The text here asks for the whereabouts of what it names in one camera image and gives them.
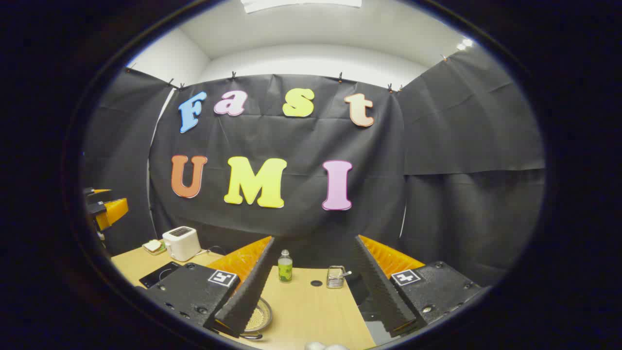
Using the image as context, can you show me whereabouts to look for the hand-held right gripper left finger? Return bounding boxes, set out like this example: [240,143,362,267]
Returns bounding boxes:
[138,236,280,338]

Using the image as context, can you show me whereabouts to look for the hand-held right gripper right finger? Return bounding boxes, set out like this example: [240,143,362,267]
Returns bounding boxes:
[351,235,483,338]

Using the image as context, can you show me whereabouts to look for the stainless steel pot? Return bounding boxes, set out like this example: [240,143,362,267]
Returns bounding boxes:
[241,297,273,341]

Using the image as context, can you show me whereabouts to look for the black induction cooktop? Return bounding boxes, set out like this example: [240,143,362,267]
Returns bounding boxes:
[138,262,183,288]

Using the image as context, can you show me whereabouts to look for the large heap of soybeans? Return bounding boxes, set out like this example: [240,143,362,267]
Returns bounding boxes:
[245,306,268,332]

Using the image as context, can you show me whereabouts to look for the green label drink bottle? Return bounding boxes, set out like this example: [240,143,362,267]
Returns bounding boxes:
[278,250,293,283]

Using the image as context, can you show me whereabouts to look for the small white plate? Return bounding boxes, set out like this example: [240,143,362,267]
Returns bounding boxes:
[142,239,169,257]

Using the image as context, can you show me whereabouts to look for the white toaster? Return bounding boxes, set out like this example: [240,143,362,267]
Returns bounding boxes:
[162,226,202,262]

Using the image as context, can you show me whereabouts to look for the black backdrop cloth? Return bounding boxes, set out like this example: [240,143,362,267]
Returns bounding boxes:
[83,46,546,287]

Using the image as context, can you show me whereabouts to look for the ceiling light panel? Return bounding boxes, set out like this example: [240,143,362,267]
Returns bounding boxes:
[242,0,363,14]

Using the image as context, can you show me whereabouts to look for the metal wire utensil holder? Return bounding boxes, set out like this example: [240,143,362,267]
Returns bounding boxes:
[327,265,346,289]

